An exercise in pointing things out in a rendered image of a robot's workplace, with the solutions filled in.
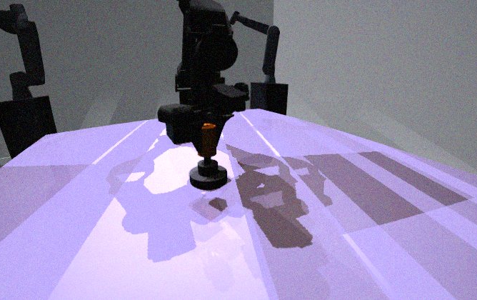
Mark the orange cylinder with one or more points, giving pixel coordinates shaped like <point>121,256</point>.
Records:
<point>208,140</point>

